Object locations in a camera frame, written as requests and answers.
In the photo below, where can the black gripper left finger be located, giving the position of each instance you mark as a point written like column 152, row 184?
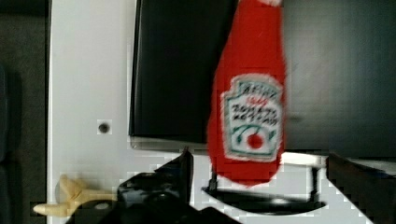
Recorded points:
column 160, row 197

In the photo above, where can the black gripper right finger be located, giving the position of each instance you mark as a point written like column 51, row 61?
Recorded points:
column 371, row 190

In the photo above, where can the red plush ketchup bottle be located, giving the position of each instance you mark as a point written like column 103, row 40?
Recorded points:
column 245, row 131

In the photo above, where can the yellow plush banana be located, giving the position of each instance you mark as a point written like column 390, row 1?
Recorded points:
column 76, row 192

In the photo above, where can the black oven door handle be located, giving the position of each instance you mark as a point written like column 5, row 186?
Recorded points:
column 264, row 203

